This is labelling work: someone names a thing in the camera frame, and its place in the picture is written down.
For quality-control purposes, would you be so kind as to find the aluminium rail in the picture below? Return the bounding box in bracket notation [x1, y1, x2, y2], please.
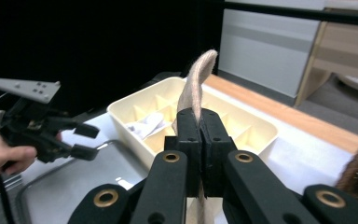
[0, 175, 23, 204]

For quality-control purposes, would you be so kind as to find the black curtain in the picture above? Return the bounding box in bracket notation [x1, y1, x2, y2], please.
[0, 0, 225, 119]

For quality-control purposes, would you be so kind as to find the beige sock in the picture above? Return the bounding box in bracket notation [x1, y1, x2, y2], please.
[171, 49, 219, 224]

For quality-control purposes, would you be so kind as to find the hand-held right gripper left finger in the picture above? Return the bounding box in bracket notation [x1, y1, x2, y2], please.
[164, 107, 204, 198]

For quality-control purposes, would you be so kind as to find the white cabinet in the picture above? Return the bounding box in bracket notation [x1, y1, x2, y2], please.
[217, 0, 327, 99]

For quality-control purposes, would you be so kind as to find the cream divided storage box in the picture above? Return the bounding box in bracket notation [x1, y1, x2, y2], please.
[106, 77, 279, 175]

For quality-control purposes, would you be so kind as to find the light wooden desk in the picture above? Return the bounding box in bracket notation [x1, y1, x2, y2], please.
[295, 7, 358, 106]

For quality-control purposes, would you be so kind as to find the clear plastic box lid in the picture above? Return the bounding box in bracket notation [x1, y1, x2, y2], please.
[15, 139, 150, 224]

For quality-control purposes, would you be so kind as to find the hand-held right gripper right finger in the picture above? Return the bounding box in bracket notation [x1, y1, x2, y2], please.
[200, 107, 236, 198]

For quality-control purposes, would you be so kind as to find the black horizontal frame bar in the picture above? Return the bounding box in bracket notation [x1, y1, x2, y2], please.
[223, 1, 358, 27]

